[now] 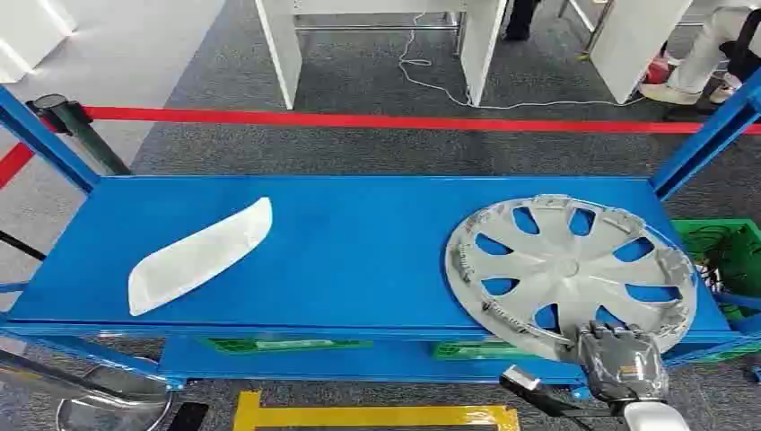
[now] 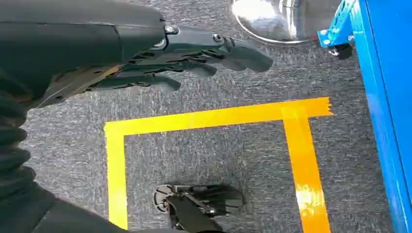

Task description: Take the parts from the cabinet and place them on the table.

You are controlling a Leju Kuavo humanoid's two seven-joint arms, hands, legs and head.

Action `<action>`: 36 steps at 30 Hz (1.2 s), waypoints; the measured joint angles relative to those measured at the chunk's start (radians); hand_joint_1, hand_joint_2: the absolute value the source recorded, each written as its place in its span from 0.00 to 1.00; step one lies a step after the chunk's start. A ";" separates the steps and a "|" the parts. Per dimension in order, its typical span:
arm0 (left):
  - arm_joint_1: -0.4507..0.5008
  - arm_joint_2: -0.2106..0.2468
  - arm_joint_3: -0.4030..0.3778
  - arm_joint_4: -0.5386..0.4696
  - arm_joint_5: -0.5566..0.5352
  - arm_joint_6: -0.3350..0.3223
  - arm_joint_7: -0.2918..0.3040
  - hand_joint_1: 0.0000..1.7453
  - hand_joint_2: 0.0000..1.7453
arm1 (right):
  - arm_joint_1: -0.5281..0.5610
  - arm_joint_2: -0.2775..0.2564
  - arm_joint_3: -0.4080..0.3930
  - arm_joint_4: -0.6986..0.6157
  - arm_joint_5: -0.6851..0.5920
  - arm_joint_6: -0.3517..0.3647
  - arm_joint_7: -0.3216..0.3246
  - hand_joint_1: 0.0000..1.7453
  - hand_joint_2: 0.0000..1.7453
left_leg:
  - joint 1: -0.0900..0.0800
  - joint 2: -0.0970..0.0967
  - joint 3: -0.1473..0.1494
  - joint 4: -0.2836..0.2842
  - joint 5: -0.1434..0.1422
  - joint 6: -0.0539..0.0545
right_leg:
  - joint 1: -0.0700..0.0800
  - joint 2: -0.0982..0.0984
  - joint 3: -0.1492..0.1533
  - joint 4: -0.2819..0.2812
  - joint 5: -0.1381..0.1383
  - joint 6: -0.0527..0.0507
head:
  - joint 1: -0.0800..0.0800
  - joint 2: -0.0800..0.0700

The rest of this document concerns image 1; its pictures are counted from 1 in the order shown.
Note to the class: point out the chrome stanchion with round base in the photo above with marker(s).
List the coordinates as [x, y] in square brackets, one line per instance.
[107, 398]

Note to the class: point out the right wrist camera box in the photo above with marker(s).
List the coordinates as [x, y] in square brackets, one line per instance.
[526, 380]

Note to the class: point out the white curved plastic cover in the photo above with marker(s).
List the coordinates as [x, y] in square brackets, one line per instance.
[196, 259]

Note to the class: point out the small red object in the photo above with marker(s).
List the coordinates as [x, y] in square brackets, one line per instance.
[656, 71]

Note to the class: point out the dark stanchion post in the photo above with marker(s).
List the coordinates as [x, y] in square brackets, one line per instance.
[83, 137]

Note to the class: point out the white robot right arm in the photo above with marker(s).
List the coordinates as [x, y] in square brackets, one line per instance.
[654, 417]

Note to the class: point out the person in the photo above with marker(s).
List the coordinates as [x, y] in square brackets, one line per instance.
[701, 53]
[520, 18]

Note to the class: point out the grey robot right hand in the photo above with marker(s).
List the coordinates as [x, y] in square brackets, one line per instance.
[624, 363]

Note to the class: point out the blue metal shelf rack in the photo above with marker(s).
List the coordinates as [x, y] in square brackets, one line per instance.
[356, 262]

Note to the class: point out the silver wheel hubcap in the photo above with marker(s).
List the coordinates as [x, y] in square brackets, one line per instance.
[571, 273]

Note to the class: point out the long red barrier belt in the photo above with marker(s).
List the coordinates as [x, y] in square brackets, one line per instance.
[386, 122]

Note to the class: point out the thin black rod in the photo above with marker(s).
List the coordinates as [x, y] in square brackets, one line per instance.
[21, 245]

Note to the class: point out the short red barrier belt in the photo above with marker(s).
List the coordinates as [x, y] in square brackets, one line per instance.
[15, 163]

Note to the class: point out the black flat rectangular object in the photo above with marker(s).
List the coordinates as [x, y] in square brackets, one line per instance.
[188, 417]

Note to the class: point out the white desk with metal rail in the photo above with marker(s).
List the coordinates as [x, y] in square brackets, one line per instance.
[380, 36]

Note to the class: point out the white board panel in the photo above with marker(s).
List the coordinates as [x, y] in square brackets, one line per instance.
[633, 44]

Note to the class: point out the grey metal table frame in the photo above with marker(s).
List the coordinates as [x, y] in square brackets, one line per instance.
[585, 24]

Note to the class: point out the white cabinet block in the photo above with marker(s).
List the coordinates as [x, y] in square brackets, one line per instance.
[30, 36]

